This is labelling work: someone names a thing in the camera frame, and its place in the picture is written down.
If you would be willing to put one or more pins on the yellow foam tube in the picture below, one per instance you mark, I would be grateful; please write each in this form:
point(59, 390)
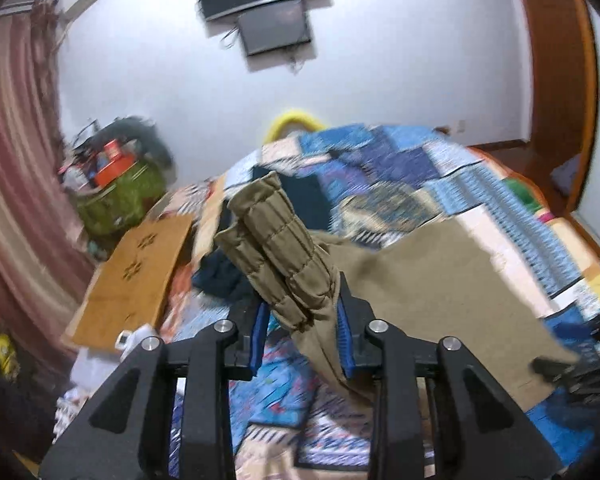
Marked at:
point(292, 119)

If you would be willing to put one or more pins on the brown wooden door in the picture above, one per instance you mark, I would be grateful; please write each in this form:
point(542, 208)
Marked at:
point(555, 60)

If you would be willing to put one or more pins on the green fabric storage bag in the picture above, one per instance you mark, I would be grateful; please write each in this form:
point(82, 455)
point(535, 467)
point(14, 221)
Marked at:
point(125, 200)

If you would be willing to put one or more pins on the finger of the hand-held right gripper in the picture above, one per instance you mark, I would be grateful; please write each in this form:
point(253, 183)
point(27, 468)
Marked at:
point(550, 366)

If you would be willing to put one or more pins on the striped red curtain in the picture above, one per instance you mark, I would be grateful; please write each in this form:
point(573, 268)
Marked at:
point(15, 160)

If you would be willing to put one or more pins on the small black wall monitor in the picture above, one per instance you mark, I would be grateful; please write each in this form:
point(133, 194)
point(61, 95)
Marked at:
point(275, 27)

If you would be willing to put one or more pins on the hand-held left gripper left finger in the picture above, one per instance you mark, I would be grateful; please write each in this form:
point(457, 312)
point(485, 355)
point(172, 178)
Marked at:
point(257, 342)

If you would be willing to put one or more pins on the orange box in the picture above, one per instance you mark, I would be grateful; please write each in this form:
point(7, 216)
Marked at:
point(112, 170)

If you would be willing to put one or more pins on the grey plush pillow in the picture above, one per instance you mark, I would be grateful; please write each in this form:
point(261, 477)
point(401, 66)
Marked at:
point(150, 135)

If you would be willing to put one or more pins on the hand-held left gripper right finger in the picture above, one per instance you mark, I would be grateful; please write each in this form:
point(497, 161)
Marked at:
point(347, 347)

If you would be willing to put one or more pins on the khaki pants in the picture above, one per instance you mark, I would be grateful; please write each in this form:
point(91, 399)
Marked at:
point(430, 285)

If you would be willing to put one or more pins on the dark navy garment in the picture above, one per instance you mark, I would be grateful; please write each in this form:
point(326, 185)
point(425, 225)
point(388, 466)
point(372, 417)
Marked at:
point(305, 200)

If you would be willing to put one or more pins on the patchwork printed blanket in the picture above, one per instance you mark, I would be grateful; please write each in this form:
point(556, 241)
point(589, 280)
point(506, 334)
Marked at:
point(405, 160)

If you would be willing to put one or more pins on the wooden lap tray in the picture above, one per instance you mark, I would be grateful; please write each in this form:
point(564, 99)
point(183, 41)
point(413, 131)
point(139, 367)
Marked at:
point(135, 270)

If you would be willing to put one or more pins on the yellow container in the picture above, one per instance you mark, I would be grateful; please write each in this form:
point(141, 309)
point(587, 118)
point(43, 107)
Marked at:
point(4, 355)

